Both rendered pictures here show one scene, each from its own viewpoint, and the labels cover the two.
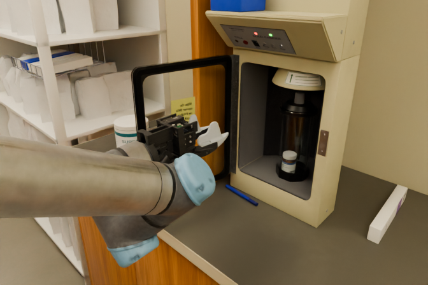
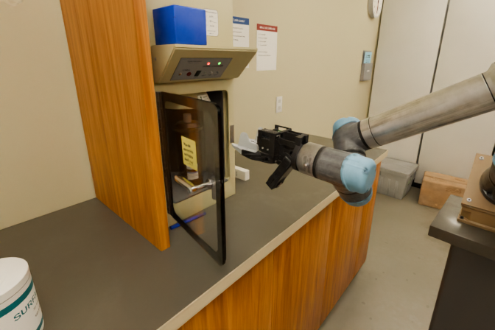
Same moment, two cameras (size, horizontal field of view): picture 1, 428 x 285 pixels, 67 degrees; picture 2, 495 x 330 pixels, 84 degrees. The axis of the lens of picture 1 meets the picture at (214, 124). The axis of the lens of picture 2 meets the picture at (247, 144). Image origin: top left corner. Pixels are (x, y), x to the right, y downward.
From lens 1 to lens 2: 103 cm
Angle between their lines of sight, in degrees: 85
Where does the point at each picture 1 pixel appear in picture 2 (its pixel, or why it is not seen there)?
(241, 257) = (266, 223)
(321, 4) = (219, 42)
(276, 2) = not seen: hidden behind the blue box
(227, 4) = (194, 37)
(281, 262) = (267, 208)
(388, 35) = not seen: hidden behind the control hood
